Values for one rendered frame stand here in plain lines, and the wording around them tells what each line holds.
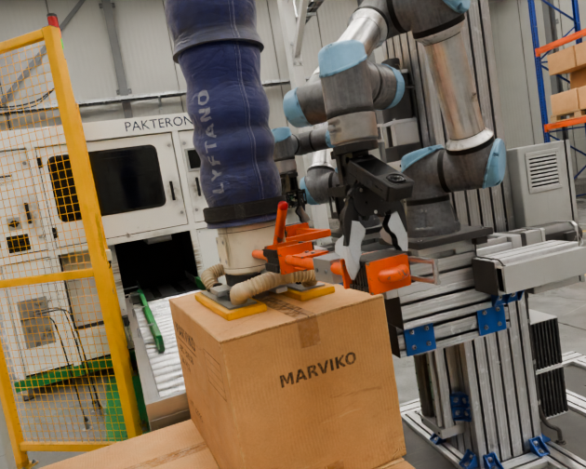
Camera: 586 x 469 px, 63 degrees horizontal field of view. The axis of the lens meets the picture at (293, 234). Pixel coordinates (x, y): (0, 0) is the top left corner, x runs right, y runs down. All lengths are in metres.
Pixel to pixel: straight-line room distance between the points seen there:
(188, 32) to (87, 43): 9.80
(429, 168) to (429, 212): 0.11
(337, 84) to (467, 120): 0.54
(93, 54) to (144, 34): 1.09
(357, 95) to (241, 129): 0.52
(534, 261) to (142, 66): 10.05
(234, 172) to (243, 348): 0.44
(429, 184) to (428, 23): 0.40
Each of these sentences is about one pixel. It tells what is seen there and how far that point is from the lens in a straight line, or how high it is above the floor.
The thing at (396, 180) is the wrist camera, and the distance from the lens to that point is 0.70.
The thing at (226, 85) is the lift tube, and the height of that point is 1.50.
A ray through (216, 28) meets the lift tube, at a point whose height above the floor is 1.63.
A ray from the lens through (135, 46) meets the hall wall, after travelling 11.01.
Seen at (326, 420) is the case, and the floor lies 0.70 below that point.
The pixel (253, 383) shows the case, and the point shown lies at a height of 0.84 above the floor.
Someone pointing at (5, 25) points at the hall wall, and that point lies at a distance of 11.39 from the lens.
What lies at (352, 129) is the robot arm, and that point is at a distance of 0.75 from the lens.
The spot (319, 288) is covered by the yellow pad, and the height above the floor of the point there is 0.96.
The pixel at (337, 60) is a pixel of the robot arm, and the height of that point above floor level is 1.40.
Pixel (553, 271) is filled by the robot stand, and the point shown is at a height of 0.91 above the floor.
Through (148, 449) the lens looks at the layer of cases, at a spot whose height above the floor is 0.54.
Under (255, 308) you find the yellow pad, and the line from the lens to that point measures 1.16.
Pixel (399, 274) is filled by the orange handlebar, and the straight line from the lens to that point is 0.73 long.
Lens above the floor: 1.22
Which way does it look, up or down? 5 degrees down
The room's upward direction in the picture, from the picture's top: 10 degrees counter-clockwise
